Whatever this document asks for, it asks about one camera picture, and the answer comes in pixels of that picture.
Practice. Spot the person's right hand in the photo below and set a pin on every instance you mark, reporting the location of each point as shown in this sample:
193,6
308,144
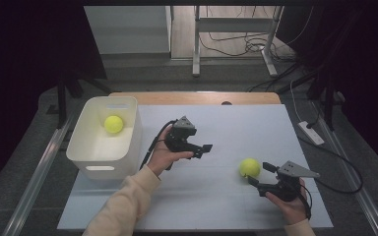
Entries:
292,208

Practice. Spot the black stand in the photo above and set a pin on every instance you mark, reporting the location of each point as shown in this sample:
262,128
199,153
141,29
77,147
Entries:
61,98
328,98

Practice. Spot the person's left hand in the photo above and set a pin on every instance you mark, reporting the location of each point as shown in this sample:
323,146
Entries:
162,157

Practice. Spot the white plastic bin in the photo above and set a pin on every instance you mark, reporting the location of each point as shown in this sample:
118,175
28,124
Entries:
106,150

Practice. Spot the white foam board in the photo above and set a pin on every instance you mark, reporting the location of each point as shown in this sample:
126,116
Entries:
226,131

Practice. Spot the silver metal rail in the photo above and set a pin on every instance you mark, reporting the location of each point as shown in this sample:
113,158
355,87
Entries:
36,180
357,183

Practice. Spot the white metal desk frame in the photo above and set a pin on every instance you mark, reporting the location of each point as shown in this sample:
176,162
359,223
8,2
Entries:
234,24

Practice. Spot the wooden table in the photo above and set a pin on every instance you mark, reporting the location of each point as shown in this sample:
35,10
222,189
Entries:
193,98

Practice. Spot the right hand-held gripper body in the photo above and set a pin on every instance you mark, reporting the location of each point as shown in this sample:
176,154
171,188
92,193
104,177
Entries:
292,169

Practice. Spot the yellow tennis ball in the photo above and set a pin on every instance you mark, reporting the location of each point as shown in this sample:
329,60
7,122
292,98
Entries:
249,167
113,124

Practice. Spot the white power strip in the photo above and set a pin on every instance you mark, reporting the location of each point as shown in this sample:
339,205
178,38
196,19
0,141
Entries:
311,132

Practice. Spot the dark table grommet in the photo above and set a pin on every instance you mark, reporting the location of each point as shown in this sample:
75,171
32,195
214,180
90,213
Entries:
226,103

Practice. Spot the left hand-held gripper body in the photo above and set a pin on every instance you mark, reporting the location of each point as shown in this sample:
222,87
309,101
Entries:
178,139

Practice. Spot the white cabinet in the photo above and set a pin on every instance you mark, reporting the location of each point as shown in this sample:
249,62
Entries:
128,29

